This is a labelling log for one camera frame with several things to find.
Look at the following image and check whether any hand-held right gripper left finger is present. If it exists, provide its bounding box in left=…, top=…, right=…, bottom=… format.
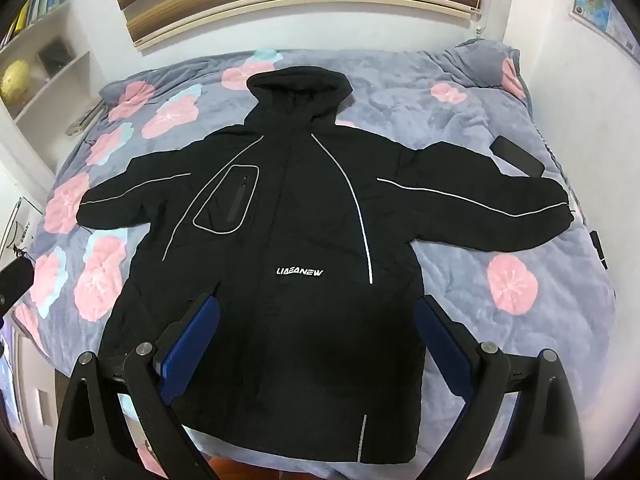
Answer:
left=52, top=292, right=221, bottom=480

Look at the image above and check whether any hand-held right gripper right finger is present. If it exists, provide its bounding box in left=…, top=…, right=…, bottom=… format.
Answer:
left=415, top=295, right=584, bottom=480

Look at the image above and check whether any black hooded jacket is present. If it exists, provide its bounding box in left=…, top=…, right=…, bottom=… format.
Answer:
left=77, top=71, right=574, bottom=466

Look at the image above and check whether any black phone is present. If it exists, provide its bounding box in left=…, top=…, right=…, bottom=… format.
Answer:
left=489, top=135, right=546, bottom=179

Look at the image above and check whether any grey pink floral blanket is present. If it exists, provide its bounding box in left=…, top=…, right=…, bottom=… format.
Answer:
left=10, top=45, right=619, bottom=480

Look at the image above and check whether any yellow globe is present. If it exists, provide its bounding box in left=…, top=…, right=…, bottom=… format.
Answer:
left=2, top=59, right=34, bottom=104

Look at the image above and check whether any dark box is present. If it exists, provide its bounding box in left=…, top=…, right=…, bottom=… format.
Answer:
left=37, top=37, right=71, bottom=76

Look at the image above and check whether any white bookshelf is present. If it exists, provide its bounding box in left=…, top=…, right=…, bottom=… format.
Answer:
left=0, top=0, right=101, bottom=127

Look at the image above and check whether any row of books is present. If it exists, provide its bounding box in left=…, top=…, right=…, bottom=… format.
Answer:
left=0, top=0, right=71, bottom=47

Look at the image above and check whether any wall map poster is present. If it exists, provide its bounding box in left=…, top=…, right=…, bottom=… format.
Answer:
left=570, top=0, right=640, bottom=57

